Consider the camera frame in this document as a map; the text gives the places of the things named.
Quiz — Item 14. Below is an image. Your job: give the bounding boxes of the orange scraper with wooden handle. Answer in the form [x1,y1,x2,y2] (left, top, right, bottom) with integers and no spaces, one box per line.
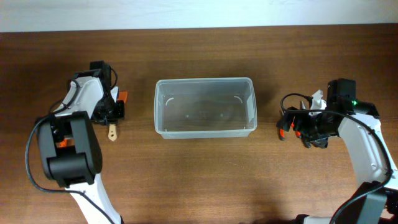
[108,91,128,141]

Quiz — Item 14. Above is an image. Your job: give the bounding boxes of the orange handled pliers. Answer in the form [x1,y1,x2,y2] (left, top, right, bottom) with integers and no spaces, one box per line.
[276,119,294,141]

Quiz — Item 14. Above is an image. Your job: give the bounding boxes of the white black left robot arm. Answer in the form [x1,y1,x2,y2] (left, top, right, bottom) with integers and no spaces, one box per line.
[27,60,126,223]

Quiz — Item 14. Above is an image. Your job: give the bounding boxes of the clear plastic container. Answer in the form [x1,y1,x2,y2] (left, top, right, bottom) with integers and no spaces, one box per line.
[154,77,257,139]

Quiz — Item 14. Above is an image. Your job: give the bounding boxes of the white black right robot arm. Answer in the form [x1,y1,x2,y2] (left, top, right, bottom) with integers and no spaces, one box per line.
[276,78,397,223]

